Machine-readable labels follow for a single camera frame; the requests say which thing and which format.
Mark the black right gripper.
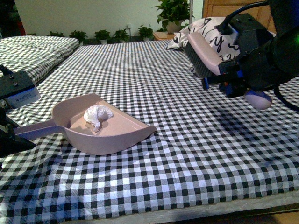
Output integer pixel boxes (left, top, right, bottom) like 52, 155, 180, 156
202, 38, 280, 98

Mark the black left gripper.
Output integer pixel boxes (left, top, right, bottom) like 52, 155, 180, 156
0, 107, 36, 158

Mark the white paper trash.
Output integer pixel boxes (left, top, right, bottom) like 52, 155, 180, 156
84, 105, 114, 132

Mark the beige plastic dustpan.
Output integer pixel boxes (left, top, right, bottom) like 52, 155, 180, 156
14, 94, 157, 155

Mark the cartoon print pillow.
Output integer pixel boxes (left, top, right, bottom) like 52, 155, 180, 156
166, 17, 240, 61

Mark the wooden headboard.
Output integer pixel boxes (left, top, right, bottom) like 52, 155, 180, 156
202, 0, 276, 33

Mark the folded checkered quilt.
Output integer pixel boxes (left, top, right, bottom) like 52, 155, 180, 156
0, 35, 79, 83

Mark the black white checkered bed sheet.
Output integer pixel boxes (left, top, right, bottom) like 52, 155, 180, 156
0, 41, 299, 224

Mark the metal pole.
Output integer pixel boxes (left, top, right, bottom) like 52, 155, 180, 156
189, 0, 193, 24

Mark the large potted green plant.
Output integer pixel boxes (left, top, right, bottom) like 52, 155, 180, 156
154, 0, 190, 34

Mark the small wooden side table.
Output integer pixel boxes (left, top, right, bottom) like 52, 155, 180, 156
153, 32, 175, 41

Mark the small potted plant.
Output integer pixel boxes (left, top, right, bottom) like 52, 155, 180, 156
94, 29, 110, 45
114, 29, 130, 42
138, 24, 153, 41
69, 30, 87, 45

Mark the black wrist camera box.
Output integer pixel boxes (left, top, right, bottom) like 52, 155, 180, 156
215, 14, 273, 56

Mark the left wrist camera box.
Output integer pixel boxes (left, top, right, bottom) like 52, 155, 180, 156
0, 71, 41, 109

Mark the black cable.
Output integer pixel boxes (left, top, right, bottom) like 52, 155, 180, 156
221, 0, 271, 26

